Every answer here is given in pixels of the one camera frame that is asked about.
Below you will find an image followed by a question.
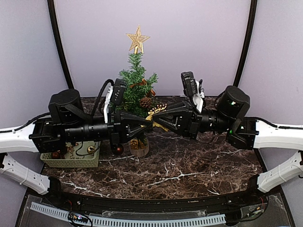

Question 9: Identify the right black frame post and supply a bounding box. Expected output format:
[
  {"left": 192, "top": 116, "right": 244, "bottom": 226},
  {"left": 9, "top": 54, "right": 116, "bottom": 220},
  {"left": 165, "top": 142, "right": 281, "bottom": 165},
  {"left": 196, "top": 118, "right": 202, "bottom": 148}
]
[{"left": 233, "top": 0, "right": 258, "bottom": 87}]

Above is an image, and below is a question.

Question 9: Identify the brown ball ornament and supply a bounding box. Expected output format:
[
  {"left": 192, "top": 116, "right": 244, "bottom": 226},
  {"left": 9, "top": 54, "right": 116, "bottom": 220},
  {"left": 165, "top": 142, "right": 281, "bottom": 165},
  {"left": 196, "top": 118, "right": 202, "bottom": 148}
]
[
  {"left": 115, "top": 144, "right": 124, "bottom": 155},
  {"left": 51, "top": 151, "right": 61, "bottom": 159}
]

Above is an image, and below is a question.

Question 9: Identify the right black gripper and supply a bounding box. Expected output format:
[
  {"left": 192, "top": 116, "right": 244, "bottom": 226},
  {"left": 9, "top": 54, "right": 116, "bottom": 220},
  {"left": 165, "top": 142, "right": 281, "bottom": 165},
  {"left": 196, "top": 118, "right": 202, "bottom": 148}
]
[{"left": 151, "top": 99, "right": 232, "bottom": 140}]

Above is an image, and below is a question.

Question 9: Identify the black frame post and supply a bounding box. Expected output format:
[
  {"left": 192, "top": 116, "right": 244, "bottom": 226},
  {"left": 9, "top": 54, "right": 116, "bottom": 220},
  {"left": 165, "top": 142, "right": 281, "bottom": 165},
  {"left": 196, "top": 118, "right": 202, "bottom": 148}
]
[
  {"left": 47, "top": 0, "right": 74, "bottom": 89},
  {"left": 233, "top": 0, "right": 258, "bottom": 87}
]

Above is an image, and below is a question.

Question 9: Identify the white slotted cable duct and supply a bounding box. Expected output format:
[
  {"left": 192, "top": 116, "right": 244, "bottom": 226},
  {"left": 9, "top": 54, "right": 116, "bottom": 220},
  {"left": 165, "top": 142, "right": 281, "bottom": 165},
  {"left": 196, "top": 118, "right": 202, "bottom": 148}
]
[{"left": 30, "top": 202, "right": 226, "bottom": 227}]

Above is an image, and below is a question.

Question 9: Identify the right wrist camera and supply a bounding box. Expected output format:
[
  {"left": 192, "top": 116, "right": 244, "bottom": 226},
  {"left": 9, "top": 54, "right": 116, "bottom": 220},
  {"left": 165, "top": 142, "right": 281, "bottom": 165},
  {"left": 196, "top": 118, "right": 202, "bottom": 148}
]
[{"left": 181, "top": 71, "right": 206, "bottom": 113}]

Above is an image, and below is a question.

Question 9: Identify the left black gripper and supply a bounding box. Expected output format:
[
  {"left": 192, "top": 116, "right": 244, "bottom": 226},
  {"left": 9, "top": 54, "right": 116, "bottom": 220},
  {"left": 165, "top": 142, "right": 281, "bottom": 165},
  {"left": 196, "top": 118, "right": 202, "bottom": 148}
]
[{"left": 63, "top": 109, "right": 153, "bottom": 150}]

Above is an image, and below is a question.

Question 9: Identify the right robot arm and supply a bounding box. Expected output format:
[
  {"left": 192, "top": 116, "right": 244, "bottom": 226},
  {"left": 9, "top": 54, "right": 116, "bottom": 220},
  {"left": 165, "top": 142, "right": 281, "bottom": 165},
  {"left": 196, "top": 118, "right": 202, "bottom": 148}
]
[{"left": 153, "top": 86, "right": 303, "bottom": 205}]

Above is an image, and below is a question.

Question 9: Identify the brown pine cone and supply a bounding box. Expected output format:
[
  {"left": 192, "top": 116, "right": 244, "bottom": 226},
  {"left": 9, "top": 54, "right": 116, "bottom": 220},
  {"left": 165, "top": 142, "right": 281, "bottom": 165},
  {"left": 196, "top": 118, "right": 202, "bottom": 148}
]
[{"left": 139, "top": 97, "right": 152, "bottom": 108}]

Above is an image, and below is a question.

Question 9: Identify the green perforated plastic basket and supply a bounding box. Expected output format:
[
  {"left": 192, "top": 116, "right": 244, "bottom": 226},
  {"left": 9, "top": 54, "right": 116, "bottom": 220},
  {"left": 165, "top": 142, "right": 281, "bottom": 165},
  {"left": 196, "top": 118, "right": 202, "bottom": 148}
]
[{"left": 40, "top": 141, "right": 101, "bottom": 168}]

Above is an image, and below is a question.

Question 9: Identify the gold reindeer ornament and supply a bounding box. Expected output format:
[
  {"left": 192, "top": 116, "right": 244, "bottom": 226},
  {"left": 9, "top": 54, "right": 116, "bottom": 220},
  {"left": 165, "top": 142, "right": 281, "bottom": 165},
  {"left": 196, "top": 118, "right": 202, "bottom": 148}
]
[{"left": 142, "top": 103, "right": 170, "bottom": 132}]

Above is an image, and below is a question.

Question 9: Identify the left black frame post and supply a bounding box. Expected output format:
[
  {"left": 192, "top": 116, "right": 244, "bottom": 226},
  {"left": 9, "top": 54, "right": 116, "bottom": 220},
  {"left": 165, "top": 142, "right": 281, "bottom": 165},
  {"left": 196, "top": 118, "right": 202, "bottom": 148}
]
[{"left": 47, "top": 0, "right": 74, "bottom": 89}]

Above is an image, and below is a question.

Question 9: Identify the black front rail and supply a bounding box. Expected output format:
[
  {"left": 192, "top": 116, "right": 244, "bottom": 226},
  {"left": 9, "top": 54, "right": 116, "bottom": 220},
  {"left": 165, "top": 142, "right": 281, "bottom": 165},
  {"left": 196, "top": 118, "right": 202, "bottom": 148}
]
[{"left": 42, "top": 191, "right": 268, "bottom": 213}]

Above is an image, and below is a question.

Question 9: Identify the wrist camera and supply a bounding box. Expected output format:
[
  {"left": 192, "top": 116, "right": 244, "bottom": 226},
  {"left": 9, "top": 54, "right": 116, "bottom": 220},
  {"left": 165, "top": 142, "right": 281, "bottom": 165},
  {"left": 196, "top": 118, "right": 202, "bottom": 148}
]
[
  {"left": 181, "top": 71, "right": 206, "bottom": 113},
  {"left": 103, "top": 79, "right": 127, "bottom": 123}
]

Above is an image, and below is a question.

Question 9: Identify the gold star tree topper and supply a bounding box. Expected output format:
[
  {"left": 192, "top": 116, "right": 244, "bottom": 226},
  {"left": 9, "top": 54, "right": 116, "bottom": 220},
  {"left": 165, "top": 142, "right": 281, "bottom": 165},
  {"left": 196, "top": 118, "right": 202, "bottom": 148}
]
[{"left": 126, "top": 25, "right": 150, "bottom": 54}]

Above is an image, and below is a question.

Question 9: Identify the round wooden tree base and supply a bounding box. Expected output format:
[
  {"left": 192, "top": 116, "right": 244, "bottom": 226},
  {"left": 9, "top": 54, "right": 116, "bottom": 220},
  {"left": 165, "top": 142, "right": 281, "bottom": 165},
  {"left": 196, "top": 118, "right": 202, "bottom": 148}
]
[{"left": 130, "top": 141, "right": 149, "bottom": 157}]

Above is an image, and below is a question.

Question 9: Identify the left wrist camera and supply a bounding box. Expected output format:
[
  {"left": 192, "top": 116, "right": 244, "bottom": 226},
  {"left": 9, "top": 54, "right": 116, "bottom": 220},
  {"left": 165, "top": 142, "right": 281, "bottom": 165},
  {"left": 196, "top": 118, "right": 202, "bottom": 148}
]
[{"left": 103, "top": 79, "right": 127, "bottom": 123}]

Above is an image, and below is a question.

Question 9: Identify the small green christmas tree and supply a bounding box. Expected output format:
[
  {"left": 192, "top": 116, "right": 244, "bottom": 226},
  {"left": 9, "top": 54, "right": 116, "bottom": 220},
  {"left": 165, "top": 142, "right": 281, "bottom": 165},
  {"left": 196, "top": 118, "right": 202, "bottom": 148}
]
[{"left": 117, "top": 53, "right": 158, "bottom": 149}]

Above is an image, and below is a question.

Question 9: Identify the brown ribbon bow ornament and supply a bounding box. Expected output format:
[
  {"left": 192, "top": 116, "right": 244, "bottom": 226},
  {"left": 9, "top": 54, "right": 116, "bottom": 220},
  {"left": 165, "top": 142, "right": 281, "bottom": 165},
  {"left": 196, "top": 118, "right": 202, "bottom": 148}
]
[{"left": 130, "top": 79, "right": 148, "bottom": 88}]

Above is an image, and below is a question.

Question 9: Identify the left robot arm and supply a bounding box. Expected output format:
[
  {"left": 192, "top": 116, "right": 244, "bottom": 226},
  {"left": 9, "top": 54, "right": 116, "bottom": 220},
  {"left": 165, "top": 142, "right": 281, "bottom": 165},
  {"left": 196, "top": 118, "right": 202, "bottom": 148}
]
[{"left": 0, "top": 89, "right": 152, "bottom": 206}]

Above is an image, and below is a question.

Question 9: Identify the gold gift box ornament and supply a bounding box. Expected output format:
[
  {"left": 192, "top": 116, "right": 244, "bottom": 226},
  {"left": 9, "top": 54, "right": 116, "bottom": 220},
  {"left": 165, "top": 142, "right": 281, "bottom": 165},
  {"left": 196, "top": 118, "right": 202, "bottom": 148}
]
[{"left": 130, "top": 139, "right": 139, "bottom": 149}]

